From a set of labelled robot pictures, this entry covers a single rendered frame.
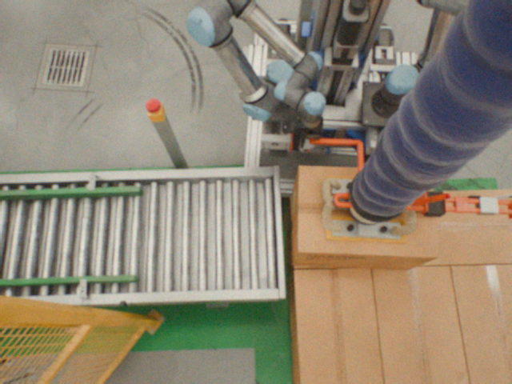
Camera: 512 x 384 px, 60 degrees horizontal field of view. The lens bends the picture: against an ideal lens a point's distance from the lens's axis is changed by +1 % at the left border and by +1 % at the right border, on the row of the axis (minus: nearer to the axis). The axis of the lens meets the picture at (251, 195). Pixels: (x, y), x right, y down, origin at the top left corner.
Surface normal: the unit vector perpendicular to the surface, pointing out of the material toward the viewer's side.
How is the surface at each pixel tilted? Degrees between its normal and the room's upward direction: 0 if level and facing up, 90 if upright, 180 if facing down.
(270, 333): 0
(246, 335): 0
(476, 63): 75
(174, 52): 0
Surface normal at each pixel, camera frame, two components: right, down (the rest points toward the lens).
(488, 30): -0.87, 0.36
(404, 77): -0.14, -0.24
